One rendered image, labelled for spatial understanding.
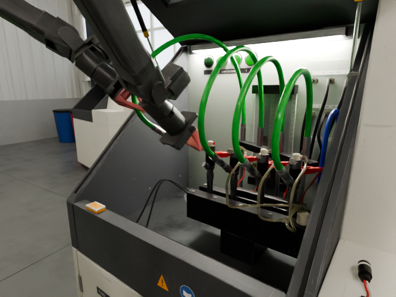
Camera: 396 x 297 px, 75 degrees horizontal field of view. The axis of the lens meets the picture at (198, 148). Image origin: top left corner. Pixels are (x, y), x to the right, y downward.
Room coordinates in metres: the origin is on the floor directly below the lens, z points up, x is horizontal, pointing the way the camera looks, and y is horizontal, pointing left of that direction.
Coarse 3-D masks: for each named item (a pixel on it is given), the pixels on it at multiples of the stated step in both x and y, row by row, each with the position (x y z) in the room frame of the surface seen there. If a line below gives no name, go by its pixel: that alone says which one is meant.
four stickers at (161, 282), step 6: (156, 270) 0.49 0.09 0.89; (156, 276) 0.49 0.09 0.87; (162, 276) 0.47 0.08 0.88; (168, 276) 0.46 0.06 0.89; (156, 282) 0.49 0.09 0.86; (162, 282) 0.47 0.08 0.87; (168, 282) 0.46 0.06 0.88; (180, 282) 0.44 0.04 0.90; (162, 288) 0.48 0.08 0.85; (168, 288) 0.46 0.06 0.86; (180, 288) 0.44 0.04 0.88; (186, 288) 0.43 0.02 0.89; (180, 294) 0.44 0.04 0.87; (186, 294) 0.43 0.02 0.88; (192, 294) 0.42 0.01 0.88
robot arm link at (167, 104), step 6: (168, 90) 0.59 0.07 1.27; (144, 102) 0.57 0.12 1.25; (168, 102) 0.59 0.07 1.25; (144, 108) 0.57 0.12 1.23; (150, 108) 0.57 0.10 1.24; (156, 108) 0.57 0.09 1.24; (162, 108) 0.57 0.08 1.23; (168, 108) 0.58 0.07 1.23; (150, 114) 0.58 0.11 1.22; (156, 114) 0.58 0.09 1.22; (162, 114) 0.58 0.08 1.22; (168, 114) 0.60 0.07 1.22; (156, 120) 0.59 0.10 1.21
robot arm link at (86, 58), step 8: (88, 48) 0.68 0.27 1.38; (96, 48) 0.69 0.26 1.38; (80, 56) 0.66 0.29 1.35; (88, 56) 0.66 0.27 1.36; (96, 56) 0.68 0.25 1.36; (104, 56) 0.70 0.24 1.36; (80, 64) 0.66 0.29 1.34; (88, 64) 0.66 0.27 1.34; (96, 64) 0.66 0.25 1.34; (88, 72) 0.66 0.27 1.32
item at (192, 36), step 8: (176, 40) 0.74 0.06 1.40; (184, 40) 0.76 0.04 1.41; (208, 40) 0.80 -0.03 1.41; (216, 40) 0.81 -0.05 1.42; (160, 48) 0.72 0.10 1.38; (224, 48) 0.83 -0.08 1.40; (152, 56) 0.71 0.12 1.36; (232, 56) 0.84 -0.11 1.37; (240, 72) 0.86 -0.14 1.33; (240, 80) 0.86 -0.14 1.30; (240, 88) 0.86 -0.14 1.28; (136, 96) 0.69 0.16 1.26; (136, 112) 0.69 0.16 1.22; (144, 120) 0.69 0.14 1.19
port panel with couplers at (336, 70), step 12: (324, 60) 0.80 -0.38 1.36; (336, 60) 0.78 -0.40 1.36; (348, 60) 0.77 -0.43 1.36; (312, 72) 0.82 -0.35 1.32; (324, 72) 0.80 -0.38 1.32; (336, 72) 0.78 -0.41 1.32; (312, 84) 0.82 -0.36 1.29; (324, 84) 0.80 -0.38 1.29; (336, 84) 0.78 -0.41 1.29; (336, 96) 0.78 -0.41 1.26; (312, 108) 0.82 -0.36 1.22; (324, 108) 0.80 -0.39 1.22; (312, 120) 0.81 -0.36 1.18; (324, 120) 0.79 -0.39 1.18; (312, 132) 0.81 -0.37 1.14; (312, 156) 0.81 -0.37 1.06
